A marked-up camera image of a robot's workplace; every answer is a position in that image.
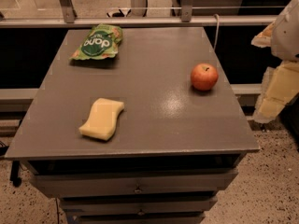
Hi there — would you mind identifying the grey drawer cabinet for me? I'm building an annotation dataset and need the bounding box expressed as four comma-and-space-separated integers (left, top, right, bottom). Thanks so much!
7, 28, 259, 224

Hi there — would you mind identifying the metal railing frame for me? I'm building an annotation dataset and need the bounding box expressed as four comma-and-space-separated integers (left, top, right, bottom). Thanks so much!
0, 0, 277, 28

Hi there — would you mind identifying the yellow sponge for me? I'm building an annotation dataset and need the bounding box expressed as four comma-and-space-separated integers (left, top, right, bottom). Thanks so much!
78, 98, 124, 141

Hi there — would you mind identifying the red apple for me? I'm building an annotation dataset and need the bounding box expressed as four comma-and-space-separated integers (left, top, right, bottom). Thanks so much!
191, 63, 219, 91

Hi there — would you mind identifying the green snack bag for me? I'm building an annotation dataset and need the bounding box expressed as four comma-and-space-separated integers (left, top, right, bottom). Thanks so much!
71, 24, 123, 61

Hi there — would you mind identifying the white cable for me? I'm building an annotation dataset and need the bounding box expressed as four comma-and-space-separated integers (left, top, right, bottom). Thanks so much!
212, 13, 221, 52

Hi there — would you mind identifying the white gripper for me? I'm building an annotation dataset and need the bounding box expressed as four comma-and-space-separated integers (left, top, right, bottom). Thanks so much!
251, 0, 299, 123

